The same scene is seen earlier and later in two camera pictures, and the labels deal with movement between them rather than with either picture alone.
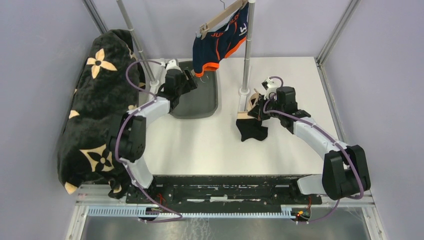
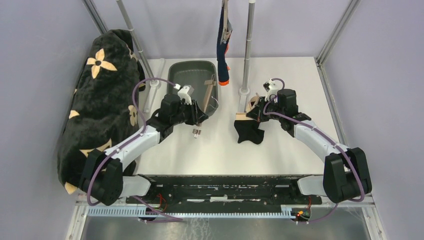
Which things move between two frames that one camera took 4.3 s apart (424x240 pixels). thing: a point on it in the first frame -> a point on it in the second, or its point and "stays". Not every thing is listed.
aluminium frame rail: x=333 y=37 stays
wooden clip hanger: x=236 y=6 -> x=227 y=28
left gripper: x=192 y=83 -> x=197 y=115
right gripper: x=257 y=112 stays
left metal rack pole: x=131 y=30 stays
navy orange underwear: x=209 y=48 -> x=221 y=49
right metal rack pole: x=247 y=51 stays
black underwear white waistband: x=249 y=127 stays
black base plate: x=217 y=191 stays
